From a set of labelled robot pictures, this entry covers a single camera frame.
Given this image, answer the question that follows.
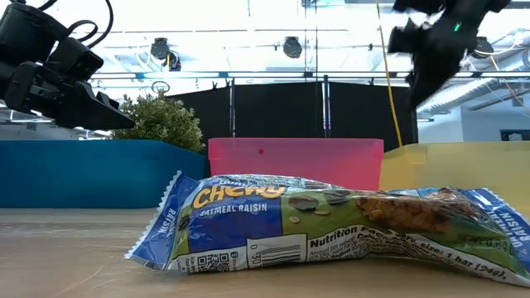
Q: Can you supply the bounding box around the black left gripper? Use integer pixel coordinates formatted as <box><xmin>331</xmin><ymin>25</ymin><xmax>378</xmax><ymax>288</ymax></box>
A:
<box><xmin>0</xmin><ymin>60</ymin><xmax>137</xmax><ymax>132</ymax></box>

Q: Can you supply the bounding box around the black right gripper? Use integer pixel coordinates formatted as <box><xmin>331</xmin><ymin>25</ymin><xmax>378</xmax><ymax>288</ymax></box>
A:
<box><xmin>405</xmin><ymin>10</ymin><xmax>488</xmax><ymax>112</ymax></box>

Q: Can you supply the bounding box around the oatmeal raisin granola bar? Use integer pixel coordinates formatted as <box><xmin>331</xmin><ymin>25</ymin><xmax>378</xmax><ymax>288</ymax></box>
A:
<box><xmin>124</xmin><ymin>170</ymin><xmax>530</xmax><ymax>289</ymax></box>

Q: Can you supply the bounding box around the teal plastic bin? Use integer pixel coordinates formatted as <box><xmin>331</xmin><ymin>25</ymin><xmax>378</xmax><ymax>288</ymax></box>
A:
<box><xmin>0</xmin><ymin>139</ymin><xmax>208</xmax><ymax>209</ymax></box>

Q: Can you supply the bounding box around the black hanging ceiling lamp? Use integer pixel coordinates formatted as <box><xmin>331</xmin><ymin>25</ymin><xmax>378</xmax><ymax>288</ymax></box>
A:
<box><xmin>471</xmin><ymin>36</ymin><xmax>495</xmax><ymax>60</ymax></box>
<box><xmin>149</xmin><ymin>36</ymin><xmax>183</xmax><ymax>73</ymax></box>
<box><xmin>282</xmin><ymin>36</ymin><xmax>304</xmax><ymax>60</ymax></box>

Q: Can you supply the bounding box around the yellow plastic bin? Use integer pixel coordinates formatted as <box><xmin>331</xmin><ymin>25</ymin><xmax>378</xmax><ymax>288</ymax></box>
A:
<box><xmin>378</xmin><ymin>141</ymin><xmax>530</xmax><ymax>217</ymax></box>

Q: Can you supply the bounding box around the black backdrop panel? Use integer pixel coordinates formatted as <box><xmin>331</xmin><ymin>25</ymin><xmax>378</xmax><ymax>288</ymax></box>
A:
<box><xmin>168</xmin><ymin>80</ymin><xmax>419</xmax><ymax>152</ymax></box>

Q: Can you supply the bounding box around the pink plastic bin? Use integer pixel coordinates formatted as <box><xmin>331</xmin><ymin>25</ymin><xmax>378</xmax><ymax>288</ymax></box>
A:
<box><xmin>207</xmin><ymin>137</ymin><xmax>385</xmax><ymax>192</ymax></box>

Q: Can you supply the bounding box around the yellow hanging cord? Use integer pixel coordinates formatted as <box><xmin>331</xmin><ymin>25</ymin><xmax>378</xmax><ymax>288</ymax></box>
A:
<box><xmin>375</xmin><ymin>0</ymin><xmax>404</xmax><ymax>148</ymax></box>

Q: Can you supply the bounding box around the white ceiling duct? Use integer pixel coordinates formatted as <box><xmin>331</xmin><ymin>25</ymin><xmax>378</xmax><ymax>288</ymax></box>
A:
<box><xmin>417</xmin><ymin>77</ymin><xmax>530</xmax><ymax>118</ymax></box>

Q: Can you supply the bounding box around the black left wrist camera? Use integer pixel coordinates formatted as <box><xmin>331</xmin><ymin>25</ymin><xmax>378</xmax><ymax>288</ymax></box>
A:
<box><xmin>44</xmin><ymin>36</ymin><xmax>105</xmax><ymax>83</ymax></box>

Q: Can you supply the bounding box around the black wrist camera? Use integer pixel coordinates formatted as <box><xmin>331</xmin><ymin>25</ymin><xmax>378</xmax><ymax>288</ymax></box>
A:
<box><xmin>387</xmin><ymin>18</ymin><xmax>422</xmax><ymax>55</ymax></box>
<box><xmin>44</xmin><ymin>36</ymin><xmax>105</xmax><ymax>83</ymax></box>

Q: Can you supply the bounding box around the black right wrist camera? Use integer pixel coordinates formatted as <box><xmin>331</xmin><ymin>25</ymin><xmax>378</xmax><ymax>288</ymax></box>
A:
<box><xmin>387</xmin><ymin>18</ymin><xmax>422</xmax><ymax>55</ymax></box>

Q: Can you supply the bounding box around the thin wire ring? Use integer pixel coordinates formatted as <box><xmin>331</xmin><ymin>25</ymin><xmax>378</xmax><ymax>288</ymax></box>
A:
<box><xmin>150</xmin><ymin>79</ymin><xmax>171</xmax><ymax>96</ymax></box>

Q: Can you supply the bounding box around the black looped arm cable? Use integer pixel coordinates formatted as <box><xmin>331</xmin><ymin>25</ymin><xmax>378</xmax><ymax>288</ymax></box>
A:
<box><xmin>37</xmin><ymin>0</ymin><xmax>115</xmax><ymax>50</ymax></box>

